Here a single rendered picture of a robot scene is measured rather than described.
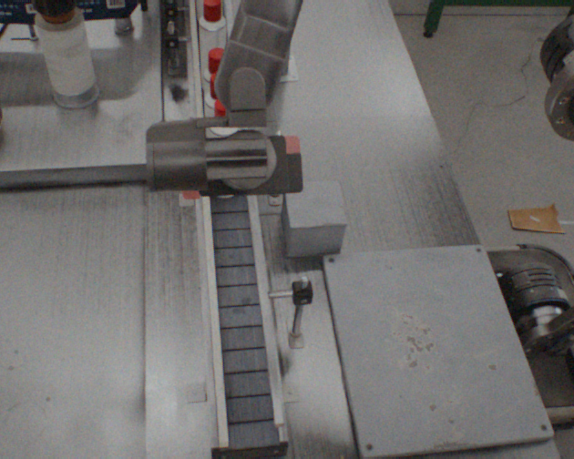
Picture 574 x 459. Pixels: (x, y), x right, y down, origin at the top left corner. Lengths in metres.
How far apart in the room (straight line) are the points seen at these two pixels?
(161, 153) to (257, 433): 0.48
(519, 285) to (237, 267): 0.91
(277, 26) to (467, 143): 2.11
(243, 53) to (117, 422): 0.62
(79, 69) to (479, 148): 1.76
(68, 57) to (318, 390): 0.74
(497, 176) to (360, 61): 1.16
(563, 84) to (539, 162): 1.64
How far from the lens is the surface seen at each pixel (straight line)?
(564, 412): 1.88
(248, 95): 0.63
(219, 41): 1.32
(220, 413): 0.95
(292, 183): 0.78
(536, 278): 1.83
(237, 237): 1.15
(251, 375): 1.02
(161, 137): 0.66
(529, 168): 2.71
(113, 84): 1.44
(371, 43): 1.66
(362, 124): 1.44
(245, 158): 0.64
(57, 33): 1.29
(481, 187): 2.57
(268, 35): 0.64
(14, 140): 1.36
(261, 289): 0.99
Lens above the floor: 1.80
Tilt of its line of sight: 52 degrees down
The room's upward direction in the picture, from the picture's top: 6 degrees clockwise
